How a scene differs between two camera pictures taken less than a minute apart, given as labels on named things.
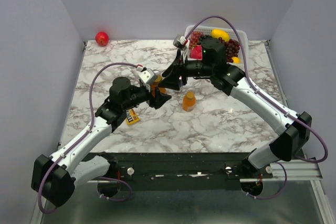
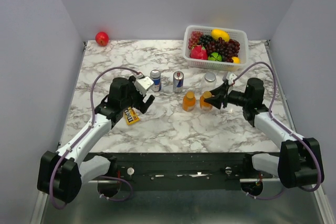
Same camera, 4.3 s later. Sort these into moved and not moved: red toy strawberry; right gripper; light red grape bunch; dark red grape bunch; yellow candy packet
Moved: right gripper
Not moved: yellow candy packet; red toy strawberry; light red grape bunch; dark red grape bunch
